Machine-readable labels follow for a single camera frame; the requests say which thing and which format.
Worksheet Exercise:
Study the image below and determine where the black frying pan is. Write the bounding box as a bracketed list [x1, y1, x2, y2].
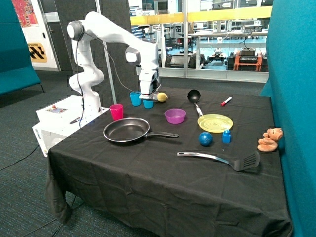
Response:
[103, 118, 179, 143]

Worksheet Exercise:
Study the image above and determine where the red white marker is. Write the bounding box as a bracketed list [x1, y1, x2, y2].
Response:
[220, 96, 232, 107]

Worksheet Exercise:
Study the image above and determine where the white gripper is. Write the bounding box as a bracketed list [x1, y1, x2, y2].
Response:
[139, 70, 160, 99]

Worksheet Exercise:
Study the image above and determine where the blue toy block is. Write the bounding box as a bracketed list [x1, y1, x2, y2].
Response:
[222, 129, 231, 144]

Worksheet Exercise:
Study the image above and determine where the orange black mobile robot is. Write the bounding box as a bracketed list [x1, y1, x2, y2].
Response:
[227, 48, 269, 72]

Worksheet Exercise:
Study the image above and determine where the teal bench seat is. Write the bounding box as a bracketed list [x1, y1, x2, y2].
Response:
[0, 0, 41, 95]

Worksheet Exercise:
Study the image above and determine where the yellow lemon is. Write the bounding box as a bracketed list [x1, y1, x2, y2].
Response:
[157, 92, 168, 102]

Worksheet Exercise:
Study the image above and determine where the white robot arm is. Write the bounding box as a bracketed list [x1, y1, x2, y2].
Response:
[67, 11, 160, 113]

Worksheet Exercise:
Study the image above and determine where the blue ball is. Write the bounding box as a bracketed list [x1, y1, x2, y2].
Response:
[198, 132, 213, 146]

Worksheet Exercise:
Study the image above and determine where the purple plastic bowl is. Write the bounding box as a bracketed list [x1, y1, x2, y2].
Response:
[164, 109, 186, 124]

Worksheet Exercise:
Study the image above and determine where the black tablecloth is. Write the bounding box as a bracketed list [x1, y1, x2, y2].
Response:
[45, 88, 293, 237]

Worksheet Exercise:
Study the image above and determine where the blue plastic cup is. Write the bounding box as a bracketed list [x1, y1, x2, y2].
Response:
[143, 100, 154, 109]
[129, 91, 142, 107]

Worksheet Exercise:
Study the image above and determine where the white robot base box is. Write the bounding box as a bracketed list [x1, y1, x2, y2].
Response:
[33, 95, 109, 157]

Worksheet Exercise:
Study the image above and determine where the red poster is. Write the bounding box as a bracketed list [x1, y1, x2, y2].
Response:
[12, 0, 39, 28]

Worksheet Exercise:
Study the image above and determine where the yellow plastic plate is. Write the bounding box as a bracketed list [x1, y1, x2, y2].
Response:
[197, 114, 234, 133]

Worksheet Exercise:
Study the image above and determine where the magenta plastic cup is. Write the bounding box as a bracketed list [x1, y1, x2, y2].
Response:
[109, 104, 123, 121]

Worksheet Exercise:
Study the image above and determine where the blue plastic cup left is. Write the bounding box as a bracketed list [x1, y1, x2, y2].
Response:
[129, 91, 142, 107]

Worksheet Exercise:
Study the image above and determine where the black slotted spatula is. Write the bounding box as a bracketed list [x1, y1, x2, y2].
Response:
[177, 152, 260, 171]

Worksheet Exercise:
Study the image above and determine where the black ladle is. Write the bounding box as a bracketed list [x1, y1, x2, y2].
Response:
[187, 89, 203, 117]

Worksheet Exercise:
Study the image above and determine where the brown teddy bear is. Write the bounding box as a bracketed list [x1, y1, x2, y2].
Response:
[257, 128, 283, 152]

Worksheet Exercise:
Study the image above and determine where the teal partition wall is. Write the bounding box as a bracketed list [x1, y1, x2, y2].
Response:
[261, 0, 316, 237]

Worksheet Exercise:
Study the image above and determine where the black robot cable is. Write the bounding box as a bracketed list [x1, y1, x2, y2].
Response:
[74, 32, 141, 129]

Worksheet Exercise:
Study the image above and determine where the yellow black sign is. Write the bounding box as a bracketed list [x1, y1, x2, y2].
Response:
[28, 42, 47, 63]

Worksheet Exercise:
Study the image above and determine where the blue plastic cup right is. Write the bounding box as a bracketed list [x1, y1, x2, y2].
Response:
[143, 100, 154, 109]

